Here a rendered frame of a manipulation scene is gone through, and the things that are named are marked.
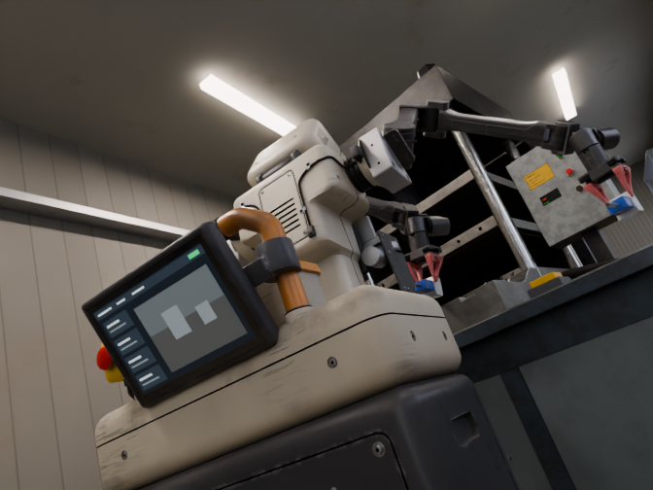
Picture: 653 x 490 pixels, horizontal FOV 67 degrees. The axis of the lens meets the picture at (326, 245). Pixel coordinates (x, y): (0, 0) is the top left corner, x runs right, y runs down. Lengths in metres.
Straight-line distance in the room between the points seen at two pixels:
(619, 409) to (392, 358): 0.79
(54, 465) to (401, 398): 2.77
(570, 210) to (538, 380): 1.04
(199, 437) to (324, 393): 0.20
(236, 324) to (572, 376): 0.86
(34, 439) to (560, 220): 2.78
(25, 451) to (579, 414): 2.63
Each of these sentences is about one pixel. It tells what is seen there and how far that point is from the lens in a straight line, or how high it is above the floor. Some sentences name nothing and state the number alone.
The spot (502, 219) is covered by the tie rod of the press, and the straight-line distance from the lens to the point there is 2.15.
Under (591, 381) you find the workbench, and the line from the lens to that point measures 1.28.
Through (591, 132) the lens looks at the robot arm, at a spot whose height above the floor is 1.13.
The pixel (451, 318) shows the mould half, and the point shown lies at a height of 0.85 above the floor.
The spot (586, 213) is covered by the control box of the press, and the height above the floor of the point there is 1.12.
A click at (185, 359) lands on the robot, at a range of 0.70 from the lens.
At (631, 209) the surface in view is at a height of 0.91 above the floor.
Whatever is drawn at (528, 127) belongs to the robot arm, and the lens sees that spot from 1.48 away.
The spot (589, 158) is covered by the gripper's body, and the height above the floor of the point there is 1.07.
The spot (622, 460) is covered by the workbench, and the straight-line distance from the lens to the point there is 1.30.
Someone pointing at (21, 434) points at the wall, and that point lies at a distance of 3.16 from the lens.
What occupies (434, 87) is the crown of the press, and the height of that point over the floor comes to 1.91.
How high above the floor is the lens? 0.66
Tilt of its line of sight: 21 degrees up
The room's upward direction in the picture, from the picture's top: 20 degrees counter-clockwise
